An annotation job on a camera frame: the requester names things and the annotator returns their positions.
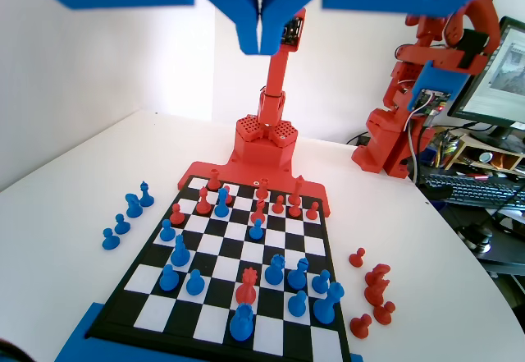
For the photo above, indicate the red robot arm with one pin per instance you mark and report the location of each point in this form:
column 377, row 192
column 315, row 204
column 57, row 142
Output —
column 383, row 136

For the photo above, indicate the blue circuit board holder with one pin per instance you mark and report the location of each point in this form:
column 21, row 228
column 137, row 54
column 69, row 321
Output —
column 430, row 81

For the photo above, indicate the red rook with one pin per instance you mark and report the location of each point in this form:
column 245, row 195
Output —
column 213, row 182
column 262, row 189

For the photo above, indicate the red king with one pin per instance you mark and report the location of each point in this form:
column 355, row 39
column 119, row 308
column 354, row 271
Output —
column 296, row 191

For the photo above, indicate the red pawn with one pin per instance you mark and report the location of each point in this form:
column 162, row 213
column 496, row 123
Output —
column 357, row 258
column 361, row 327
column 311, row 213
column 176, row 216
column 294, row 211
column 384, row 314
column 277, row 207
column 230, row 197

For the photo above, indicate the red bishop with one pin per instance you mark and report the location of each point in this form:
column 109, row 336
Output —
column 202, row 206
column 257, row 213

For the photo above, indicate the blue bishop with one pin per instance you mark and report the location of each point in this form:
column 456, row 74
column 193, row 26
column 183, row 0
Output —
column 296, row 278
column 179, row 255
column 145, row 198

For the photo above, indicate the black computer monitor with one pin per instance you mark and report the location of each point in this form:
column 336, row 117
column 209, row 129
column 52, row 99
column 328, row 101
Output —
column 500, row 70

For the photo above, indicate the wooden desk organizer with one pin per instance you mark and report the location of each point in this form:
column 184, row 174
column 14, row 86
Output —
column 467, row 144

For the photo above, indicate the blue knight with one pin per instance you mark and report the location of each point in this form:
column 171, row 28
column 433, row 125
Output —
column 133, row 208

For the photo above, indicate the blue pawn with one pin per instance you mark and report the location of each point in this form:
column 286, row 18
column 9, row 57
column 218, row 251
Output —
column 255, row 230
column 168, row 280
column 194, row 285
column 166, row 232
column 296, row 304
column 121, row 226
column 320, row 283
column 110, row 241

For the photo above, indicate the black and white chessboard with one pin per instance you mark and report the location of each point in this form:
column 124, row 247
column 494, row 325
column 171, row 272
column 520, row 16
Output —
column 229, row 251

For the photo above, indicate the black keyboard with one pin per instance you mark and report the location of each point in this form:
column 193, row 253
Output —
column 471, row 187

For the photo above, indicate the red knight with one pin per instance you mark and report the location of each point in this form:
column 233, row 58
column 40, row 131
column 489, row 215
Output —
column 374, row 294
column 377, row 273

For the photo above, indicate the red queen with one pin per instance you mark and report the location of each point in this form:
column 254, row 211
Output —
column 246, row 288

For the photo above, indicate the black computer mouse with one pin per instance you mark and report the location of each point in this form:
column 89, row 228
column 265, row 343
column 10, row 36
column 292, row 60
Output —
column 477, row 235

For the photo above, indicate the blue king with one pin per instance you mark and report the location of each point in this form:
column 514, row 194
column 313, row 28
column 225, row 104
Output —
column 326, row 308

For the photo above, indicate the black phone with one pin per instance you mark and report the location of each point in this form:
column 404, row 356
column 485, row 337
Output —
column 510, row 222

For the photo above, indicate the black camera module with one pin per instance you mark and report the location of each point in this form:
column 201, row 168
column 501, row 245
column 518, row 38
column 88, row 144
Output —
column 293, row 29

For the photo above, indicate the red camera stand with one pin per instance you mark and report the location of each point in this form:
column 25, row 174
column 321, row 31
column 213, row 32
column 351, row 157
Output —
column 264, row 148

